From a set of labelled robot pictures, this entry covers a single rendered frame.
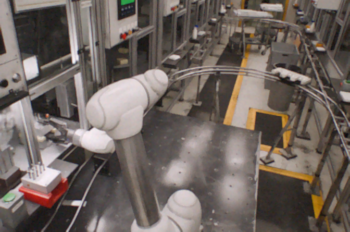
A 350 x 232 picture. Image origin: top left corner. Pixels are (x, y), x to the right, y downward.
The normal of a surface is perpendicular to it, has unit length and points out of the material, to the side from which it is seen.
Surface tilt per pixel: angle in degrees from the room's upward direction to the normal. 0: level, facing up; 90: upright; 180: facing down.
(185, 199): 6
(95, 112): 85
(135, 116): 78
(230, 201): 0
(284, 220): 0
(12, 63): 90
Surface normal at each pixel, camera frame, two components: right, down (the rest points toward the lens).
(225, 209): 0.06, -0.89
